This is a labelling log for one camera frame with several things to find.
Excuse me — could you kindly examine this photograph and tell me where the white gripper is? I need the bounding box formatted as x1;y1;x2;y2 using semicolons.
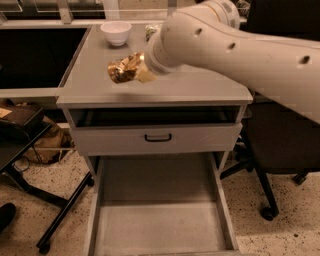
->
136;34;181;83

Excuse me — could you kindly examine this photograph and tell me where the crushed orange can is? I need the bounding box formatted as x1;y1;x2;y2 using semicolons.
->
107;52;144;83

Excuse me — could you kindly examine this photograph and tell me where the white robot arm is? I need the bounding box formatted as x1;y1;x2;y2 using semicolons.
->
144;0;320;123

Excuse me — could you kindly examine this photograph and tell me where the grey drawer cabinet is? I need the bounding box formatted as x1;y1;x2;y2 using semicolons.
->
56;22;255;256

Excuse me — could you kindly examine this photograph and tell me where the closed grey upper drawer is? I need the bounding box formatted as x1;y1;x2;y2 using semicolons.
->
71;123;242;156

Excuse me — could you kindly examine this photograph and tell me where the open grey lower drawer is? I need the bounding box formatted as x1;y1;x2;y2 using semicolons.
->
83;153;240;256

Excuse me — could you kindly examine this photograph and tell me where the green white snack bag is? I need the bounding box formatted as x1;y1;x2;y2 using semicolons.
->
145;23;162;41

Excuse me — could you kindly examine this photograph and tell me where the white bowl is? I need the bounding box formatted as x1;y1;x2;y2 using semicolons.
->
100;21;132;46

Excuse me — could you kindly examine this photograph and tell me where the brown bag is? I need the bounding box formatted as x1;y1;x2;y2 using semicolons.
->
0;101;73;165

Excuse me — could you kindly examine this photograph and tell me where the black side table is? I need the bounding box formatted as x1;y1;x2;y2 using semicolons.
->
0;120;94;255

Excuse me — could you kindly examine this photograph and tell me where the black office chair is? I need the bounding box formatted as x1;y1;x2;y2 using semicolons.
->
220;0;320;221

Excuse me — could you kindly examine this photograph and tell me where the black shoe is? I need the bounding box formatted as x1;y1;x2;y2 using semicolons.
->
0;203;16;233

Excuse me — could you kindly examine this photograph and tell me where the black drawer handle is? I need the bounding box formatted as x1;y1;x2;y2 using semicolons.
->
144;133;172;143

